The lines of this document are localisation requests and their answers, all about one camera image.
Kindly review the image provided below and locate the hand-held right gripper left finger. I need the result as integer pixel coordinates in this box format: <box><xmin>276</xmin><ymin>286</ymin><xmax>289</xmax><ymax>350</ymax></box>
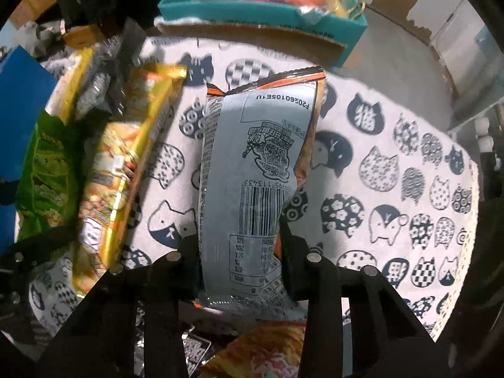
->
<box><xmin>37</xmin><ymin>234</ymin><xmax>202</xmax><ymax>378</ymax></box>

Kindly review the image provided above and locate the grey crumpled cloth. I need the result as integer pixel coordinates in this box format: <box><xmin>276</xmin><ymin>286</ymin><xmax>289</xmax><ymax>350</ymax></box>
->
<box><xmin>16</xmin><ymin>20</ymin><xmax>66</xmax><ymax>58</ymax></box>

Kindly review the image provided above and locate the small yellow snack packet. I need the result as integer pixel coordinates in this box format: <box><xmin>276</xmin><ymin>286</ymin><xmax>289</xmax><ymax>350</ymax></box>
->
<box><xmin>62</xmin><ymin>24</ymin><xmax>107</xmax><ymax>48</ymax></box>

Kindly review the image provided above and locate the large yellow orange snack packet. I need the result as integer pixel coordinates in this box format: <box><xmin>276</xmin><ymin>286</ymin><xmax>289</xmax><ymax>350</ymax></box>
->
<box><xmin>73</xmin><ymin>63</ymin><xmax>187</xmax><ymax>298</ymax></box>

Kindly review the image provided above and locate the blue box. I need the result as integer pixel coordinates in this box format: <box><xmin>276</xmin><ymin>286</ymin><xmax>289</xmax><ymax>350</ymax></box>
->
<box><xmin>0</xmin><ymin>45</ymin><xmax>58</xmax><ymax>180</ymax></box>

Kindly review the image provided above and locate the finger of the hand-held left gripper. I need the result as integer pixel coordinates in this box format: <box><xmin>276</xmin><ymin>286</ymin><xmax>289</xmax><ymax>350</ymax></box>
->
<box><xmin>0</xmin><ymin>226</ymin><xmax>81</xmax><ymax>288</ymax></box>

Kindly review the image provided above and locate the green snack packet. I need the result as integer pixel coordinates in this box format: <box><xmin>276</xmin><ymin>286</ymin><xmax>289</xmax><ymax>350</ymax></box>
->
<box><xmin>16</xmin><ymin>110</ymin><xmax>89</xmax><ymax>241</ymax></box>

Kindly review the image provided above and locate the cat print cloth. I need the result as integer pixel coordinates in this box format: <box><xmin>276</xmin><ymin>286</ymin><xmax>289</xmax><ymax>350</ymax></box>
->
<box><xmin>27</xmin><ymin>35</ymin><xmax>481</xmax><ymax>343</ymax></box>

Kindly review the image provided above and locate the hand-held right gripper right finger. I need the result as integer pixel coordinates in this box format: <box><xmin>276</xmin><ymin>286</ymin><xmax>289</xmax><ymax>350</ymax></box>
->
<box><xmin>279</xmin><ymin>224</ymin><xmax>450</xmax><ymax>378</ymax></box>

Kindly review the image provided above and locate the teal cardboard box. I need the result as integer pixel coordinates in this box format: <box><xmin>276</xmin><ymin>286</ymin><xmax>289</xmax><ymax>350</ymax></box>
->
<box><xmin>155</xmin><ymin>0</ymin><xmax>369</xmax><ymax>69</ymax></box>

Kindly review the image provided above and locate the dark cloth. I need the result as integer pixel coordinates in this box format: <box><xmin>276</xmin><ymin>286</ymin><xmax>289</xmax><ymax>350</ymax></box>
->
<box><xmin>49</xmin><ymin>0</ymin><xmax>130</xmax><ymax>36</ymax></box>

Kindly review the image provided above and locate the silver snack packet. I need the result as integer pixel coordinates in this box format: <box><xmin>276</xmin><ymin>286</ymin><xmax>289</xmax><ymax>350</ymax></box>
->
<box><xmin>195</xmin><ymin>65</ymin><xmax>327</xmax><ymax>319</ymax></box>

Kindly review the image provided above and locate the slim yellow snack packet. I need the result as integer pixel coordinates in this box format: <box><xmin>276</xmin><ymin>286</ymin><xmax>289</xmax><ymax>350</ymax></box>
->
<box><xmin>57</xmin><ymin>45</ymin><xmax>101</xmax><ymax>124</ymax></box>

